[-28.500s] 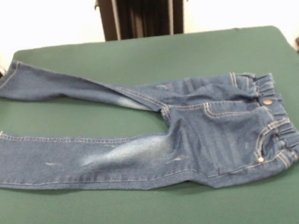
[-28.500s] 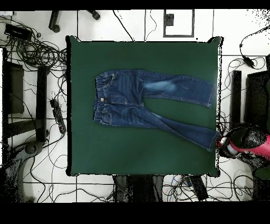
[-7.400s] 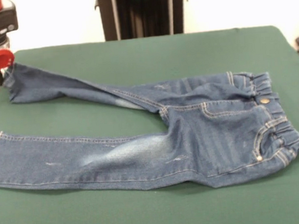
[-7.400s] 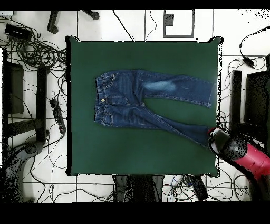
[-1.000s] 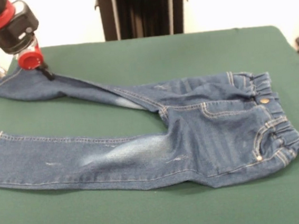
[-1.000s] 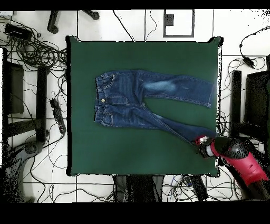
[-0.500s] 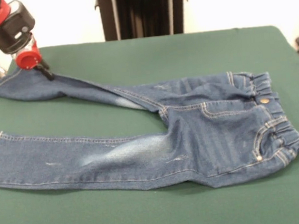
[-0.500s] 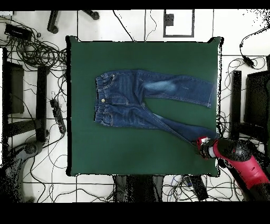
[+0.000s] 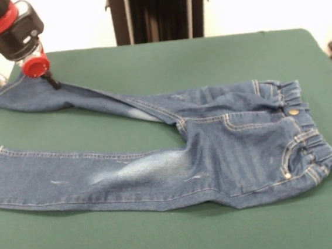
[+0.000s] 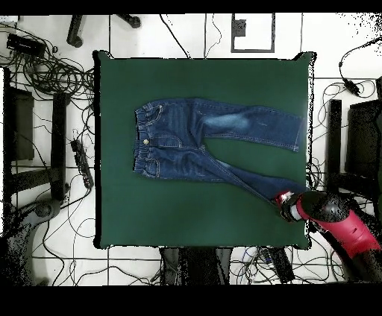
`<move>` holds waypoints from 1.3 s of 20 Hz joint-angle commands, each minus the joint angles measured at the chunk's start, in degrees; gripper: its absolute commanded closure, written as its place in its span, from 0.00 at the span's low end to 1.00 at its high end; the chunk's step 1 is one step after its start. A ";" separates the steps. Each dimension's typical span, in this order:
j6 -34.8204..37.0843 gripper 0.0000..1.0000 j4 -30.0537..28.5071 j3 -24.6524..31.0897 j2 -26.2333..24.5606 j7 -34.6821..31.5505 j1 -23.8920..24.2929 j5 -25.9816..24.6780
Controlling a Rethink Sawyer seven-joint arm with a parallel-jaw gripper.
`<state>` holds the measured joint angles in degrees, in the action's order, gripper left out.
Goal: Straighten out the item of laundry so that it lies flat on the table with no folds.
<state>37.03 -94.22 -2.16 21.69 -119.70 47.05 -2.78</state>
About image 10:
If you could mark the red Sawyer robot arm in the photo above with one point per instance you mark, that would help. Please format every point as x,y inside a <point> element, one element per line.
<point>343,226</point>

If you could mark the grey square frame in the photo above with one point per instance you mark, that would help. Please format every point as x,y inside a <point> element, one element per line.
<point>253,50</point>

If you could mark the dark green table cloth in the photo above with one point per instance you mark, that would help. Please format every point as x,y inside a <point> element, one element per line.
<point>179,214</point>

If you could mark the black power strip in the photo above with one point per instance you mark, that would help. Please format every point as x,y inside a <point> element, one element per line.
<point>282,265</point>
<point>82,164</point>

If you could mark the black stand frame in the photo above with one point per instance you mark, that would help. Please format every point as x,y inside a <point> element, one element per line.
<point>58,143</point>
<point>334,134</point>

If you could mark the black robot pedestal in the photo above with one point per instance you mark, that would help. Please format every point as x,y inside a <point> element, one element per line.
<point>197,265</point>

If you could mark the black chair leg with caster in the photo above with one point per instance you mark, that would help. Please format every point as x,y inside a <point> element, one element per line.
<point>74,32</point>
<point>131,21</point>

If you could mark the black power adapter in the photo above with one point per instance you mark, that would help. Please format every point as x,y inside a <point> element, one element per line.
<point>352,87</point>

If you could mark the blue denim jeans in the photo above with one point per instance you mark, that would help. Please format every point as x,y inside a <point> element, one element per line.
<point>179,134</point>

